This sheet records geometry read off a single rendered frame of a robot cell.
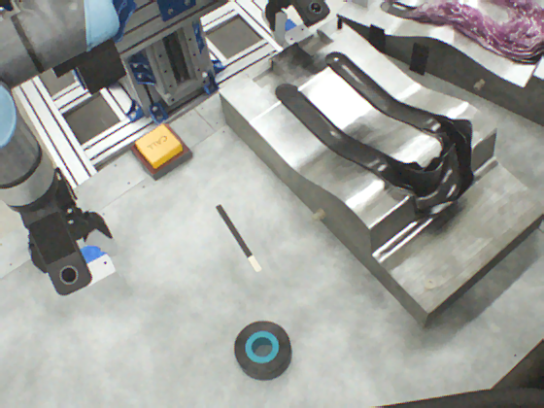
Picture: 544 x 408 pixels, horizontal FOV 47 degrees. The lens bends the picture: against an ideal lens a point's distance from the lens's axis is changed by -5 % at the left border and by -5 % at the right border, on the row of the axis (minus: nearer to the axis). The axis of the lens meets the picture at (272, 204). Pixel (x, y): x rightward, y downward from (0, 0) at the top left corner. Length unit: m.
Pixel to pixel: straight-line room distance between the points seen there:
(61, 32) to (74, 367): 0.52
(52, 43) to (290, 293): 0.51
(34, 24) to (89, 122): 1.32
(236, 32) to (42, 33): 1.47
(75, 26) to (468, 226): 0.61
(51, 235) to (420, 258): 0.51
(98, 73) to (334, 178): 0.61
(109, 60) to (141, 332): 0.60
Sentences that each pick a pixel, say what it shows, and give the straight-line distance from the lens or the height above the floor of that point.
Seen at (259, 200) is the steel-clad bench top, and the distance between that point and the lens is 1.07.
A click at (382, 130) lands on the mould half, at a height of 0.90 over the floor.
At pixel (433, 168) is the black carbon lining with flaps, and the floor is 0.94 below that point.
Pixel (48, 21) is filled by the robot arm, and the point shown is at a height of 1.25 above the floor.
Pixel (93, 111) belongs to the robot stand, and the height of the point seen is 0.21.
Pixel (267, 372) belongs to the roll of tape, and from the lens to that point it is 0.92.
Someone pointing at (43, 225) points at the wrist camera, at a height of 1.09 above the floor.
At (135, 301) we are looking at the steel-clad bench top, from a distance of 1.03.
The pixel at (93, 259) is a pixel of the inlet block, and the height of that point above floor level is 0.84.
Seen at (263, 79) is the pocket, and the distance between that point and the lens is 1.14.
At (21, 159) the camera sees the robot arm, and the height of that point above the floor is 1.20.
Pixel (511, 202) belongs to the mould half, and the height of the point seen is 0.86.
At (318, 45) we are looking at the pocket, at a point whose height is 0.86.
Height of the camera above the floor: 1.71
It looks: 59 degrees down
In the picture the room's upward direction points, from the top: 11 degrees counter-clockwise
